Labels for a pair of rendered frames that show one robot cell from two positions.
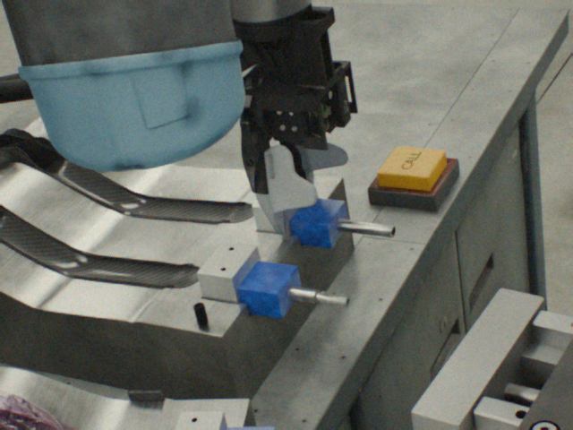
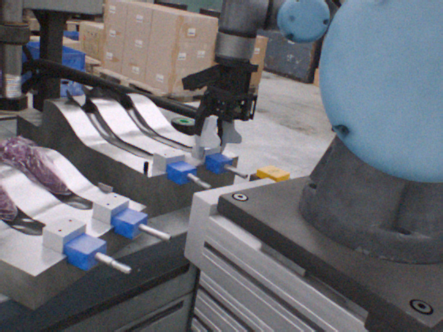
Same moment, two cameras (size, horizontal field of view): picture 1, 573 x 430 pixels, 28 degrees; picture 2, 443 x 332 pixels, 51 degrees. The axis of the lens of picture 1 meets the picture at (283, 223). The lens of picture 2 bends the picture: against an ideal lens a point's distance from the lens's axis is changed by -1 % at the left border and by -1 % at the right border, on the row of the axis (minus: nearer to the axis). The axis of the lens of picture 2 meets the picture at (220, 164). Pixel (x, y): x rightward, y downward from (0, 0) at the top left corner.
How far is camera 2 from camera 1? 0.27 m
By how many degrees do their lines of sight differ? 13
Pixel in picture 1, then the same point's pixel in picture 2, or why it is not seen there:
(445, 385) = (216, 191)
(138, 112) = not seen: outside the picture
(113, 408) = (88, 186)
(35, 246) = (100, 126)
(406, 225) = not seen: hidden behind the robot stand
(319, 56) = (243, 81)
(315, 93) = (235, 96)
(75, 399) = (75, 175)
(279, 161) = (210, 124)
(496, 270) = not seen: hidden behind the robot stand
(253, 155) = (200, 115)
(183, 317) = (138, 166)
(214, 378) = (139, 198)
